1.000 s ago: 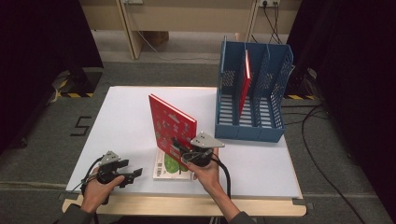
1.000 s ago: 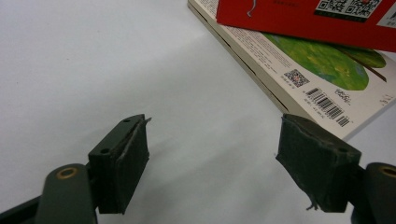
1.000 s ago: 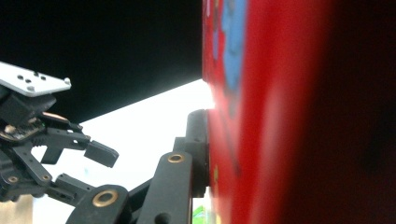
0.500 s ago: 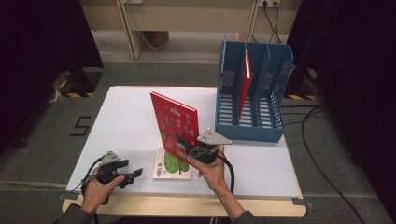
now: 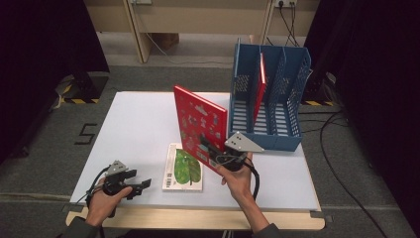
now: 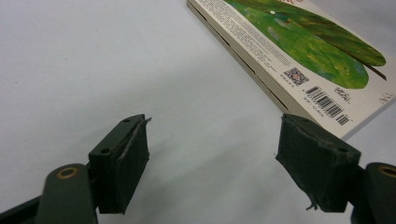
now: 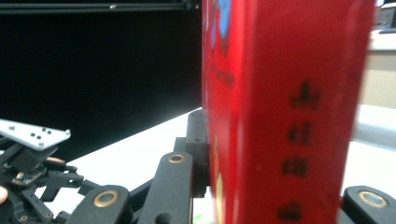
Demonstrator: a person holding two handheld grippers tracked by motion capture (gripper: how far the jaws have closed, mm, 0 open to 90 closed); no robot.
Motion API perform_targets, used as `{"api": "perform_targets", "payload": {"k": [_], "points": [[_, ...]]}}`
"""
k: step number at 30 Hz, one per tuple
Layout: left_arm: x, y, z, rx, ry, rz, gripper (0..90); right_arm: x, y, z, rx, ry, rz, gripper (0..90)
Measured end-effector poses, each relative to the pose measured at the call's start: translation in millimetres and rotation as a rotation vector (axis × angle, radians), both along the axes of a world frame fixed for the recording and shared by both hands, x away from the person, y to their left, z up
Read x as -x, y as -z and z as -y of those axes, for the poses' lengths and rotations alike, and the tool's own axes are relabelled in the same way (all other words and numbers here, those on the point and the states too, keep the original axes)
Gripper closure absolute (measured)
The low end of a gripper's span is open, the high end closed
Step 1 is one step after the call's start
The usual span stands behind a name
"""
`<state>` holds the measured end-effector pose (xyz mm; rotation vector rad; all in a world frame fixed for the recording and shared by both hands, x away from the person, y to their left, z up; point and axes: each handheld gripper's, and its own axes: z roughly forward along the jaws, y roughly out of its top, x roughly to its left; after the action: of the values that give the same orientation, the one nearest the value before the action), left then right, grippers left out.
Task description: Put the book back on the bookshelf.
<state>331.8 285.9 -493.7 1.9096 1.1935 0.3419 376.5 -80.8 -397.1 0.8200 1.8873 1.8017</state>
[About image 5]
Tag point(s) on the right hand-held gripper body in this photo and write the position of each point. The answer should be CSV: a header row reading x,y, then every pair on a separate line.
x,y
242,143

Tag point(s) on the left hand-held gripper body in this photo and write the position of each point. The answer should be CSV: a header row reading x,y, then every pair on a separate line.
x,y
115,168

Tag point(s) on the white book with green leaf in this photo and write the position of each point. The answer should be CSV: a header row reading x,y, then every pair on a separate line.
x,y
185,168

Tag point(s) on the red hardcover picture book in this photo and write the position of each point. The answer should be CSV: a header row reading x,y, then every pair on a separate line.
x,y
259,95
198,112

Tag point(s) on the blue plastic file rack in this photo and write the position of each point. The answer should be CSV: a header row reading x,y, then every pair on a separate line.
x,y
280,145

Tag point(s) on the person's left hand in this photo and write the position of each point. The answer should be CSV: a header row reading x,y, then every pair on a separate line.
x,y
102,205

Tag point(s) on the person's right hand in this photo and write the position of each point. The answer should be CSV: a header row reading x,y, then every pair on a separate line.
x,y
239,185

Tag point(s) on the white board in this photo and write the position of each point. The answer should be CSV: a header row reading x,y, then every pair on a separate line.
x,y
138,132

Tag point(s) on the wooden table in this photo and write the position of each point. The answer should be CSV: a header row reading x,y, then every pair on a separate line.
x,y
185,219

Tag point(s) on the grey tape strip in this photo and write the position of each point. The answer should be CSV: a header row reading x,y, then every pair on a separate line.
x,y
322,216
72,208

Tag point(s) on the stand base with striped tape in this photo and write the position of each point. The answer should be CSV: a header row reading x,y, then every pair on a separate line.
x,y
85,89
318,95

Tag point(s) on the cardboard box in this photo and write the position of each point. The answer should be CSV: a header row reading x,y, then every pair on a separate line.
x,y
166,41

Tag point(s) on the black curtain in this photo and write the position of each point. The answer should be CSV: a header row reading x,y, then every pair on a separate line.
x,y
39,66
379,82

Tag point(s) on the beige desk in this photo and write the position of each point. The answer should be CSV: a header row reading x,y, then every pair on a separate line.
x,y
198,16

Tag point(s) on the white wall socket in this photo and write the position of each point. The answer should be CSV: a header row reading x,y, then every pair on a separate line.
x,y
286,2
141,1

